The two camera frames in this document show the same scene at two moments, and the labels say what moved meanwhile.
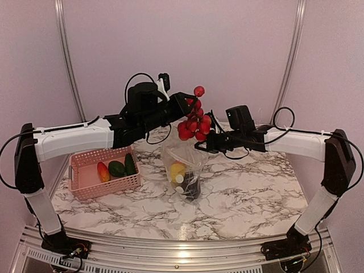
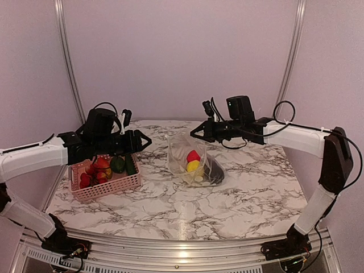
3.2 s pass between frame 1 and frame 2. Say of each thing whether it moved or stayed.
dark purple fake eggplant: moved
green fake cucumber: stayed
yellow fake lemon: moved
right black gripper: moved
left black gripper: moved
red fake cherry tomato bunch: moved
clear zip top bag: moved
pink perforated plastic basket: stayed
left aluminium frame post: stayed
